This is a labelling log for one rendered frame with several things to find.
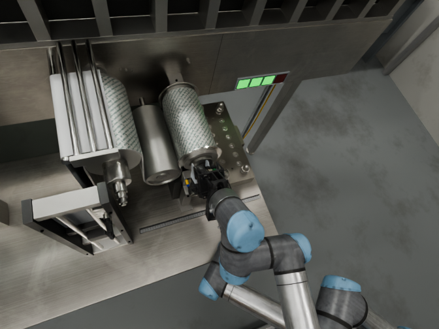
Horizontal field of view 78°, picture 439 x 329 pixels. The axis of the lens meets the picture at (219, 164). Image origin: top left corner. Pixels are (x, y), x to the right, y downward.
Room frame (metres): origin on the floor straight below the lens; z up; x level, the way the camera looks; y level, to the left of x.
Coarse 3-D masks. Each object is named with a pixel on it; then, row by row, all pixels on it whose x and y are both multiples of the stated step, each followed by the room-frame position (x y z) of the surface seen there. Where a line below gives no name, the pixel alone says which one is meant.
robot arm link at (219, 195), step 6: (216, 192) 0.24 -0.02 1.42; (222, 192) 0.24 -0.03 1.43; (228, 192) 0.25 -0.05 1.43; (234, 192) 0.26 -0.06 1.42; (210, 198) 0.23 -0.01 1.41; (216, 198) 0.22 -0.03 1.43; (222, 198) 0.23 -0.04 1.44; (210, 204) 0.21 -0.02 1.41; (216, 204) 0.21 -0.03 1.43; (210, 210) 0.20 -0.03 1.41
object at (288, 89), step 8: (288, 88) 1.27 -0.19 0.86; (296, 88) 1.30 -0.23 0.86; (280, 96) 1.29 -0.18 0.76; (288, 96) 1.28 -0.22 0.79; (272, 104) 1.30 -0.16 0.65; (280, 104) 1.27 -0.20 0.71; (272, 112) 1.28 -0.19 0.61; (280, 112) 1.30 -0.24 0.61; (264, 120) 1.30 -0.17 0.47; (272, 120) 1.28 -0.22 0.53; (264, 128) 1.27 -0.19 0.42; (256, 136) 1.29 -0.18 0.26; (264, 136) 1.30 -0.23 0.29; (248, 144) 1.31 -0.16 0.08; (256, 144) 1.28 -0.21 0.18; (248, 152) 1.27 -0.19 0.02
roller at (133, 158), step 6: (120, 150) 0.25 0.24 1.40; (126, 150) 0.26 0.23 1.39; (120, 156) 0.25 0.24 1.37; (126, 156) 0.25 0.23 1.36; (132, 156) 0.26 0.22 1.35; (138, 156) 0.28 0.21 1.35; (102, 162) 0.21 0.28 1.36; (132, 162) 0.26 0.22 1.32; (138, 162) 0.27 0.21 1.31; (90, 168) 0.19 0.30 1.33; (96, 168) 0.20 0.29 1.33; (102, 168) 0.21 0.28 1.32; (102, 174) 0.21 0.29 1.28
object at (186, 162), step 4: (176, 88) 0.57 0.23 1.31; (168, 92) 0.55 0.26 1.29; (164, 96) 0.54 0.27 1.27; (200, 152) 0.38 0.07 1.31; (204, 152) 0.39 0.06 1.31; (208, 152) 0.40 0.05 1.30; (212, 152) 0.41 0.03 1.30; (216, 152) 0.42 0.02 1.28; (192, 156) 0.37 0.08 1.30; (196, 156) 0.37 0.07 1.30; (200, 156) 0.38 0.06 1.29; (212, 156) 0.41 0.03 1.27; (216, 156) 0.42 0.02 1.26; (184, 160) 0.36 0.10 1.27; (188, 160) 0.36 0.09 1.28; (192, 160) 0.37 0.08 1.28; (184, 164) 0.35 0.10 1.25; (188, 164) 0.36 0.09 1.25; (188, 168) 0.36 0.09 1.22
